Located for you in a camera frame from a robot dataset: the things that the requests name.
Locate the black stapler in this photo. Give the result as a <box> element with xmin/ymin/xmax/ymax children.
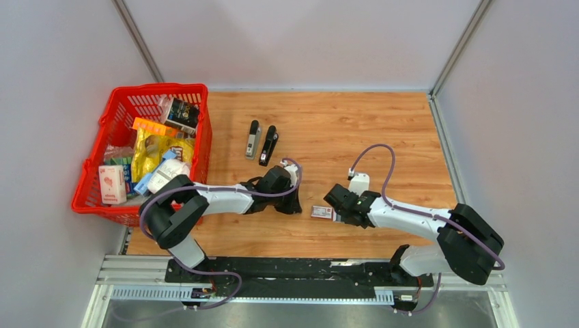
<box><xmin>258</xmin><ymin>125</ymin><xmax>279</xmax><ymax>167</ymax></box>

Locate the small staple box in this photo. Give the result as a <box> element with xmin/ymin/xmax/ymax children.
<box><xmin>311</xmin><ymin>206</ymin><xmax>335</xmax><ymax>220</ymax></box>

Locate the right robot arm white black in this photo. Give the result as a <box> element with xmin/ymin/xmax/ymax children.
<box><xmin>324</xmin><ymin>184</ymin><xmax>505</xmax><ymax>286</ymax></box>

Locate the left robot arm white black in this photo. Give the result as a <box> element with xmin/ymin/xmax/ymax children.
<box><xmin>139</xmin><ymin>161</ymin><xmax>302</xmax><ymax>284</ymax></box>

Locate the white round packaged item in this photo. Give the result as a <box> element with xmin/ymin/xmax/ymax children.
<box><xmin>149</xmin><ymin>159</ymin><xmax>190</xmax><ymax>193</ymax></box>

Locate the black box in basket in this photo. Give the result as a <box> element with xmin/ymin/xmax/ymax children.
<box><xmin>159</xmin><ymin>96</ymin><xmax>200</xmax><ymax>135</ymax></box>

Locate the yellow snack bag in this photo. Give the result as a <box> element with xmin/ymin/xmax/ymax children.
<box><xmin>131</xmin><ymin>128</ymin><xmax>195</xmax><ymax>183</ymax></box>

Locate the orange block in basket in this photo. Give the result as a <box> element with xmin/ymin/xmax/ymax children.
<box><xmin>132</xmin><ymin>118</ymin><xmax>179</xmax><ymax>137</ymax></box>

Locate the green box in basket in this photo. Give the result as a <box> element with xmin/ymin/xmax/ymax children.
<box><xmin>104</xmin><ymin>156</ymin><xmax>136</xmax><ymax>198</ymax></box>

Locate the white pink sponge box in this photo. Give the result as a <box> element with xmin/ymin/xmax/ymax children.
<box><xmin>98</xmin><ymin>165</ymin><xmax>127</xmax><ymax>205</ymax></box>

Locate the red plastic basket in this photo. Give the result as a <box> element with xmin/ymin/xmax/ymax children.
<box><xmin>71</xmin><ymin>83</ymin><xmax>212</xmax><ymax>227</ymax></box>

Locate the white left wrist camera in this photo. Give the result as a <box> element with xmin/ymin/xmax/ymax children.
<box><xmin>280</xmin><ymin>159</ymin><xmax>302</xmax><ymax>187</ymax></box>

